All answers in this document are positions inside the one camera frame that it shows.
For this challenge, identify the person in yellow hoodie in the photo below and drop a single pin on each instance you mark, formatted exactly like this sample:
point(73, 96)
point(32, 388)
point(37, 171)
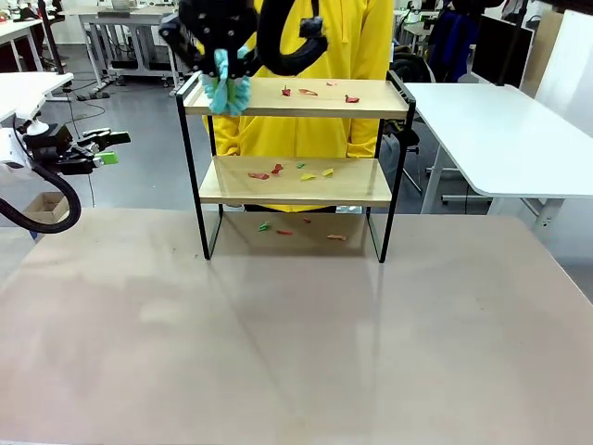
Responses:
point(306, 46)

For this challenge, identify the white table with white legs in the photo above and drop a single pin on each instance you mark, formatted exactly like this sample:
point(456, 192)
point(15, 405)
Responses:
point(500, 134)

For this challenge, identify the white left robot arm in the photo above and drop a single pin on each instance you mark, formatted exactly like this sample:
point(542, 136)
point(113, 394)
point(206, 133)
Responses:
point(9, 148)

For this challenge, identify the teal microfiber duster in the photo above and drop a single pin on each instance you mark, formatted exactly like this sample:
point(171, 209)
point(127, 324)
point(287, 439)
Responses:
point(224, 99)

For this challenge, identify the white desk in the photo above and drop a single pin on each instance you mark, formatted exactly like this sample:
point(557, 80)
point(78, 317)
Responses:
point(23, 88)

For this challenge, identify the orange red paper scrap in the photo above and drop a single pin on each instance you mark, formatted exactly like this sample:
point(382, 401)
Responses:
point(308, 92)

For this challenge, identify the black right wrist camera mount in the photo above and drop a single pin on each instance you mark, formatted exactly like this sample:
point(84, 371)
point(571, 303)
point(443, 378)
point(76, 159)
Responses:
point(180, 44)

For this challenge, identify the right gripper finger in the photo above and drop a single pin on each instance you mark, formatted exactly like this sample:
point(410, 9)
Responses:
point(245, 46)
point(208, 41)

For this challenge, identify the black frame wooden shelf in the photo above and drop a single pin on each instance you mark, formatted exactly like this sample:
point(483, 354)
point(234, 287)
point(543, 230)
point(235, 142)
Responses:
point(301, 110)

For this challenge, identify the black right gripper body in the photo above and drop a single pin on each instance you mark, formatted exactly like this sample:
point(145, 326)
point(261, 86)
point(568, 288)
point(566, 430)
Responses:
point(218, 9)

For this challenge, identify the black stand pole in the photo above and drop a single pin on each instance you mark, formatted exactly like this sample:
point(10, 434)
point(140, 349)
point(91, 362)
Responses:
point(48, 32)

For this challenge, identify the cardboard box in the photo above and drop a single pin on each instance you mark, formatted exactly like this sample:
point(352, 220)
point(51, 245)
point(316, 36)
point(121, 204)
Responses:
point(41, 213)

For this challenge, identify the black office chair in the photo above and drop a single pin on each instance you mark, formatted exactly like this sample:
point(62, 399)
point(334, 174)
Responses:
point(407, 139)

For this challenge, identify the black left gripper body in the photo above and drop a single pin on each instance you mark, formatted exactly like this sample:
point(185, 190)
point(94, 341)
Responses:
point(58, 148)

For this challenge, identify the desk with red underside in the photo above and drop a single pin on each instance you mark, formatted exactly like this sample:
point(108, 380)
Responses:
point(18, 28)

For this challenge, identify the white board panel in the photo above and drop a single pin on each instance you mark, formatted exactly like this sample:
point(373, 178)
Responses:
point(570, 60)

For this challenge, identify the black monitor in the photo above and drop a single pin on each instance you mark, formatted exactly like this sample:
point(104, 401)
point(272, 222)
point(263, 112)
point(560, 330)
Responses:
point(502, 51)

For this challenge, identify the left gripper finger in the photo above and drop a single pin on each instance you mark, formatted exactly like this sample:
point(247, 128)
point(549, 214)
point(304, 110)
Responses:
point(109, 137)
point(107, 158)

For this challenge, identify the grey legged workbench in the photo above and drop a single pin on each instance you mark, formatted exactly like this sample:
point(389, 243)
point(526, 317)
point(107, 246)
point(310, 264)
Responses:
point(129, 9)

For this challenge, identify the blue jacket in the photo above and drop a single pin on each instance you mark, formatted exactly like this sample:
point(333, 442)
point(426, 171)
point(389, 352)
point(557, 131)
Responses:
point(451, 41)

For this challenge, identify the person's right forearm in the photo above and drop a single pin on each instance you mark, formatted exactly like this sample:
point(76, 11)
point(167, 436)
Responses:
point(228, 136)

